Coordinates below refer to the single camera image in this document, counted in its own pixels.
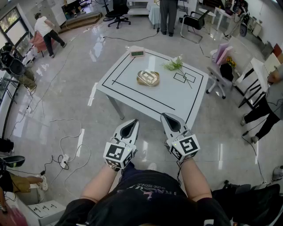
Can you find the person's white shoe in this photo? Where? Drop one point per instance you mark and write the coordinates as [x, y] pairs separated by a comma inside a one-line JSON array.
[[152, 166]]

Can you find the white desk with black legs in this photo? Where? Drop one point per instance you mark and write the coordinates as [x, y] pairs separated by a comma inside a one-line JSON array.
[[259, 70]]

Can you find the black office chair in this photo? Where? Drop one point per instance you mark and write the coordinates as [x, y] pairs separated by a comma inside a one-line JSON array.
[[118, 8]]

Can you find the wooden step platform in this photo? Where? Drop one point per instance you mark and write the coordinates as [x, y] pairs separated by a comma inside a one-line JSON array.
[[81, 21]]

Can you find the person's right forearm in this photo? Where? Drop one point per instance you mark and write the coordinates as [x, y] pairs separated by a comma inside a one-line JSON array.
[[194, 181]]

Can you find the white table leg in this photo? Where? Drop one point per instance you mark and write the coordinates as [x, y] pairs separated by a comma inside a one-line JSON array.
[[116, 108]]

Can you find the pink flat box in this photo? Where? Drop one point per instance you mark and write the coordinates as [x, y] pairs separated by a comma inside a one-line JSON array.
[[224, 55]]

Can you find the black chrome-frame chair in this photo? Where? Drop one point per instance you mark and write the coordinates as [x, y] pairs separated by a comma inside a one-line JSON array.
[[194, 21]]

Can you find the black framed window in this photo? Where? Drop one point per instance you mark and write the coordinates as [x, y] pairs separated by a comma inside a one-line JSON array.
[[13, 28]]

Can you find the white box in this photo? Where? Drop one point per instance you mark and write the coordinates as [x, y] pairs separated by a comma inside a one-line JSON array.
[[44, 209]]

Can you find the black swivel chair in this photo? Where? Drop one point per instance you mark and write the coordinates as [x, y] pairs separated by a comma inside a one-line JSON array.
[[254, 205]]

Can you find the white swivel chair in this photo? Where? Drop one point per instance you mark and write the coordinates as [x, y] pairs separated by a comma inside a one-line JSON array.
[[215, 76]]

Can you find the white power strip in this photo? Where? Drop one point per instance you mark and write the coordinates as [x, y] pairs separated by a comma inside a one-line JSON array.
[[64, 160]]

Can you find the table with white cloth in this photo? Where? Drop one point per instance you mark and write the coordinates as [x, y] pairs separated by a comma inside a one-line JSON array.
[[153, 12]]

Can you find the black bag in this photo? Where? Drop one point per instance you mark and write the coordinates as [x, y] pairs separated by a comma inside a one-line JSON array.
[[226, 71]]

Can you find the person's dark trousers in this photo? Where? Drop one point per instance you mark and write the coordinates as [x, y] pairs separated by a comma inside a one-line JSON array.
[[130, 168]]

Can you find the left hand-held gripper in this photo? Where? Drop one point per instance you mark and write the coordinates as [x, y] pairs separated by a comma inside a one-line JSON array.
[[115, 152]]

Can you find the white flower bouquet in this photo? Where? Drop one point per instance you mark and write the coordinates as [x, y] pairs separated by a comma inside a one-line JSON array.
[[174, 64]]

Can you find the lilac flat box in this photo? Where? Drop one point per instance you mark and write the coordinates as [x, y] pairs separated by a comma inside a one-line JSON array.
[[222, 47]]

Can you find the translucent yellowish plastic container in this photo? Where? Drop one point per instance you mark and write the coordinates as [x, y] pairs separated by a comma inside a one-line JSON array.
[[152, 84]]

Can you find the person's left forearm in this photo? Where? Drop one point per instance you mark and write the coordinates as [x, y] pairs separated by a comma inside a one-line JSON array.
[[99, 183]]

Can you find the yellow flowers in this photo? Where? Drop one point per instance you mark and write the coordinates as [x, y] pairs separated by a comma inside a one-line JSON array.
[[230, 60]]

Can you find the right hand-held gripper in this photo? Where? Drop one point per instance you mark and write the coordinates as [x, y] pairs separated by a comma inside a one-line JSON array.
[[188, 145]]

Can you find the pink armchair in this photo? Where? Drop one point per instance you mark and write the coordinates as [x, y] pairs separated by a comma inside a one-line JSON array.
[[38, 43]]

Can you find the person's black t-shirt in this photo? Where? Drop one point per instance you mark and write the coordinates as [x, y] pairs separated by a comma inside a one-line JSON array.
[[143, 209]]

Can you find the metal watch band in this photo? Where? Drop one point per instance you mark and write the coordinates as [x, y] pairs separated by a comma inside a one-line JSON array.
[[112, 168]]

